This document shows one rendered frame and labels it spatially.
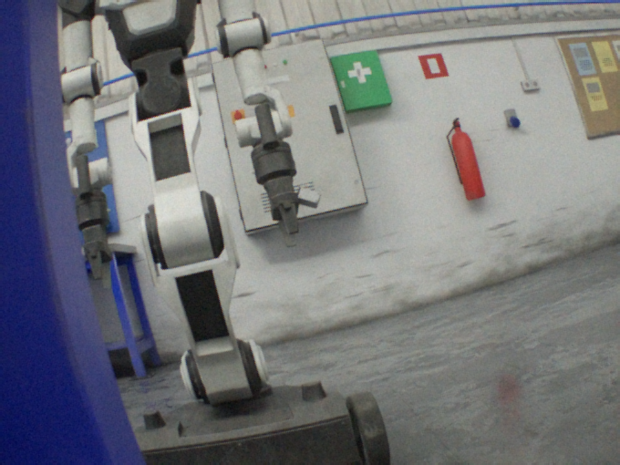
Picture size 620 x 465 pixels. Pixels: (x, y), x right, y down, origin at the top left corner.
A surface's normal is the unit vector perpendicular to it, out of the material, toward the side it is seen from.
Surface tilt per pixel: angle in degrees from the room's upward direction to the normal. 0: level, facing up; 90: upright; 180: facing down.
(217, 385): 106
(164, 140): 80
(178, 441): 45
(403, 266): 90
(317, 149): 90
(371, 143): 90
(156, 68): 90
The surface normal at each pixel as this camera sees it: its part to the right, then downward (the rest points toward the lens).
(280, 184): 0.05, -0.25
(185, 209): 0.00, -0.46
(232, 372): 0.16, 0.21
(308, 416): -0.09, -0.73
